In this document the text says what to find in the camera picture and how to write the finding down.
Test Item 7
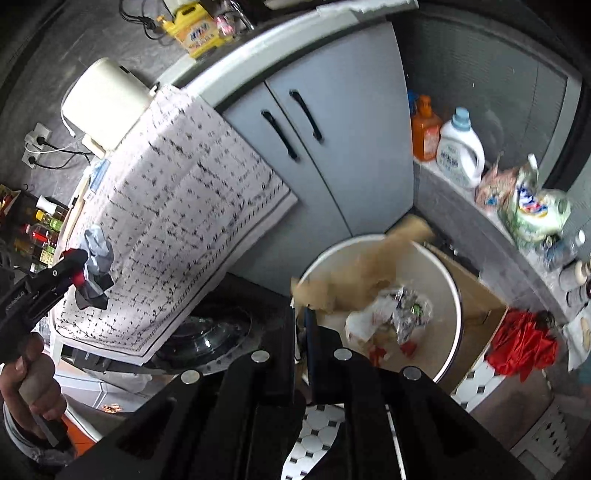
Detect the black cabinet handle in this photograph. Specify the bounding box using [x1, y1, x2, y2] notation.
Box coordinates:
[261, 110, 300, 161]
[289, 90, 323, 141]

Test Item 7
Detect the glass pot lid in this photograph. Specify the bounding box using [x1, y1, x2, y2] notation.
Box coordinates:
[154, 305, 259, 370]

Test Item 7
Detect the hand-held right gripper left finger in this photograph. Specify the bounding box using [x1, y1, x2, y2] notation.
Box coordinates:
[55, 295, 306, 480]

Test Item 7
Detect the pink printed packet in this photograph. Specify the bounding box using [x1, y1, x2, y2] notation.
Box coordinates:
[475, 164, 520, 217]

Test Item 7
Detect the grey cabinet door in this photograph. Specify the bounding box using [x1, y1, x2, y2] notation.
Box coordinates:
[265, 21, 415, 236]
[221, 78, 354, 296]

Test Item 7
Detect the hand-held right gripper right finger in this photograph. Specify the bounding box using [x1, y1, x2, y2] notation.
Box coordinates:
[302, 307, 532, 480]

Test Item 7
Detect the yellow dish soap bottle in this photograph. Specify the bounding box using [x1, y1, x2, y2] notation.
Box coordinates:
[157, 2, 234, 60]

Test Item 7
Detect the orange spray bottle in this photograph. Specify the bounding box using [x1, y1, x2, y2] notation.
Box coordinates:
[409, 92, 443, 162]

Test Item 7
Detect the orange white plastic item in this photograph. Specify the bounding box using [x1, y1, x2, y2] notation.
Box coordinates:
[60, 411, 103, 444]

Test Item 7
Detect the brown paper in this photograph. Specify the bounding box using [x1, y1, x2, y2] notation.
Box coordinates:
[291, 215, 435, 315]

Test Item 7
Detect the white jar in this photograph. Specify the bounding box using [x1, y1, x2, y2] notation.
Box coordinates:
[558, 262, 591, 291]

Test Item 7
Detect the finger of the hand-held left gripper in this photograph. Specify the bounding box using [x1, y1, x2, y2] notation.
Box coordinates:
[45, 249, 89, 295]

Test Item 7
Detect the blue medicine box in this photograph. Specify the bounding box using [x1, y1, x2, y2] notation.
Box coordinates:
[90, 159, 110, 192]

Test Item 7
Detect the brown cardboard box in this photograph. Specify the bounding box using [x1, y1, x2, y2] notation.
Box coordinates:
[427, 244, 509, 393]

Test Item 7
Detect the thin black cable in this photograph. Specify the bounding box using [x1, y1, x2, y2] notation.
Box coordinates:
[119, 0, 172, 46]

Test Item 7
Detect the white trash bin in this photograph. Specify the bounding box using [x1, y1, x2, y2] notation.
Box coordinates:
[292, 234, 462, 393]

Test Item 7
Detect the black power cable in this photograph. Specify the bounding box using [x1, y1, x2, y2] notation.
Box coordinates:
[37, 138, 93, 155]
[32, 154, 93, 171]

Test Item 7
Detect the white charging cable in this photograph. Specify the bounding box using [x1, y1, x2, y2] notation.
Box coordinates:
[62, 106, 93, 153]

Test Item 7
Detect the silver snack bag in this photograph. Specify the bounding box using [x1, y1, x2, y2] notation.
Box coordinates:
[392, 285, 434, 344]

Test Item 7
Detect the group of condiment bottles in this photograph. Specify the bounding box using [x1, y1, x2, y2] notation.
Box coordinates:
[0, 185, 70, 278]

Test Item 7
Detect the printed laundry powder bag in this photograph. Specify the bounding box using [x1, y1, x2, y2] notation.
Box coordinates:
[499, 154, 573, 250]

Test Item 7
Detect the person's left hand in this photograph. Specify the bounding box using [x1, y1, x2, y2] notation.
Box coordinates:
[0, 333, 68, 437]

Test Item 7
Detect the white laundry detergent bottle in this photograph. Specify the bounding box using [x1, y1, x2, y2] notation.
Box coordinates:
[436, 107, 485, 190]

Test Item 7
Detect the black dashed patterned cloth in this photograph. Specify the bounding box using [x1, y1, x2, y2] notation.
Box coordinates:
[50, 85, 298, 356]

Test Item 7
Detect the red paper piece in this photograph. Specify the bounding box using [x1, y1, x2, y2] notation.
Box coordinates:
[368, 340, 419, 366]

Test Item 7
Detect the clear plastic bottle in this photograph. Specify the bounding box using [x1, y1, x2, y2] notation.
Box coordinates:
[542, 231, 587, 271]

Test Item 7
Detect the grey paper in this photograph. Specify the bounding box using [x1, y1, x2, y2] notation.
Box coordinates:
[76, 225, 115, 310]

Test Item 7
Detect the white slotted basket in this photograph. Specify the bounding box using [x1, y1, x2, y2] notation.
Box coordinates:
[508, 397, 573, 467]

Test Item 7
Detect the wooden cutting board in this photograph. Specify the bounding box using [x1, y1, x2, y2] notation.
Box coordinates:
[68, 173, 93, 222]

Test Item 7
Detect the cream white air fryer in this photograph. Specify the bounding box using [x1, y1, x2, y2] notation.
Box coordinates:
[61, 58, 160, 158]

